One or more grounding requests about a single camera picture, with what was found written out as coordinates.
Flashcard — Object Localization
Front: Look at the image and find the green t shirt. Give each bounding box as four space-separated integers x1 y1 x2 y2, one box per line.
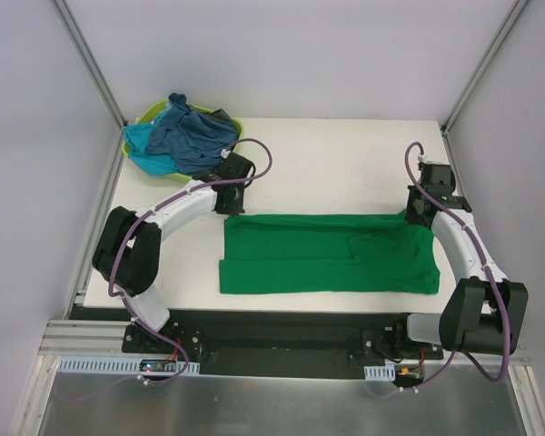
219 212 441 295

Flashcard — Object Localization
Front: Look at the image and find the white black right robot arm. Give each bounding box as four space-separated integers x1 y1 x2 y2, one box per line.
391 162 529 359

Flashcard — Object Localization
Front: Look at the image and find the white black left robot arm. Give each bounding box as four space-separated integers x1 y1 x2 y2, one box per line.
92 152 256 353

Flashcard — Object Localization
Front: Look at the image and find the dark blue t shirt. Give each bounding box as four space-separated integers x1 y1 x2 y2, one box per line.
147 93 240 175

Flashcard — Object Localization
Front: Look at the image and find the grey t shirt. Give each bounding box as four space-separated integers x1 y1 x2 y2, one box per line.
208 109 235 127

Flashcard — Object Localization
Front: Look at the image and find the teal t shirt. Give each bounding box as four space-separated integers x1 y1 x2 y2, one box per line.
124 123 176 176

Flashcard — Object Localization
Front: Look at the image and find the lime green plastic basin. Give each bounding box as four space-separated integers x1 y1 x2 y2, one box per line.
123 100 243 180

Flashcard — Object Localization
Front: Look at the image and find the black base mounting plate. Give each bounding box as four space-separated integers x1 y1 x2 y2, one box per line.
67 304 503 378

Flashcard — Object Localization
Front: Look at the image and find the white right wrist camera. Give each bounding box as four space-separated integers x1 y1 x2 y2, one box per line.
417 154 441 165

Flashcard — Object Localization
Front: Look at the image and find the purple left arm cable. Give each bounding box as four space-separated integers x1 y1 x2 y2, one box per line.
107 138 274 387

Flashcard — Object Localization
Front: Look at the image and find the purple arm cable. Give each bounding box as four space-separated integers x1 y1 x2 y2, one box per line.
367 141 514 401
107 138 274 387

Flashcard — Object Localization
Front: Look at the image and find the left white slotted cable duct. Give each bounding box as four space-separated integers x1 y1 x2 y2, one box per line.
58 356 200 377

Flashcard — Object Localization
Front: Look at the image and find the white slotted cable duct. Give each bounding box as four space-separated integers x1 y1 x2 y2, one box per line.
58 356 200 377
363 364 396 382

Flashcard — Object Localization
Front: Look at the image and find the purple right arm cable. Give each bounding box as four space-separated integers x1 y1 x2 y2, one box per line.
367 141 514 401

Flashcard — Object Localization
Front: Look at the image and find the right aluminium frame post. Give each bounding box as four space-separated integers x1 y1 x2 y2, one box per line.
441 0 532 137

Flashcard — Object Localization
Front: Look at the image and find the aluminium frame post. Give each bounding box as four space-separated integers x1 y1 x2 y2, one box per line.
51 0 128 129
441 0 532 137

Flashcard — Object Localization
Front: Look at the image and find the right white slotted cable duct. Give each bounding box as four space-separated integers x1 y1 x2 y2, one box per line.
363 364 396 382

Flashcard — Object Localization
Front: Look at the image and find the left aluminium frame post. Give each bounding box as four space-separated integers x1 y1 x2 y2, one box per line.
51 0 128 129

